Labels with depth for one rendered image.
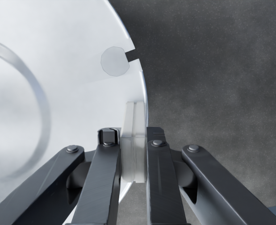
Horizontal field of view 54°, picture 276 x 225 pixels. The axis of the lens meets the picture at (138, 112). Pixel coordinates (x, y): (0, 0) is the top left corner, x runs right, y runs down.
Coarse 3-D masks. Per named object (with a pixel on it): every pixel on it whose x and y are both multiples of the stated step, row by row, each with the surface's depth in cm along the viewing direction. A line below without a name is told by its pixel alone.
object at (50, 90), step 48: (0, 0) 19; (48, 0) 19; (96, 0) 19; (0, 48) 20; (48, 48) 20; (96, 48) 20; (0, 96) 21; (48, 96) 22; (96, 96) 22; (144, 96) 21; (0, 144) 22; (48, 144) 23; (96, 144) 23; (0, 192) 25
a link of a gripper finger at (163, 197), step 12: (156, 144) 14; (168, 144) 14; (156, 156) 13; (168, 156) 13; (156, 168) 12; (168, 168) 12; (156, 180) 11; (168, 180) 11; (156, 192) 10; (168, 192) 10; (156, 204) 10; (168, 204) 10; (180, 204) 10; (156, 216) 9; (168, 216) 9; (180, 216) 9
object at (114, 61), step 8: (112, 48) 20; (120, 48) 20; (104, 56) 21; (112, 56) 21; (120, 56) 21; (104, 64) 21; (112, 64) 21; (120, 64) 21; (128, 64) 21; (112, 72) 21; (120, 72) 21
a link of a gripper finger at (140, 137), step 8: (136, 104) 21; (144, 104) 21; (136, 112) 19; (144, 112) 19; (136, 120) 17; (144, 120) 17; (136, 128) 16; (144, 128) 16; (136, 136) 15; (144, 136) 15; (136, 144) 15; (144, 144) 15; (136, 152) 15; (144, 152) 15; (136, 160) 15; (144, 160) 15; (136, 168) 15; (144, 168) 15; (136, 176) 16; (144, 176) 16
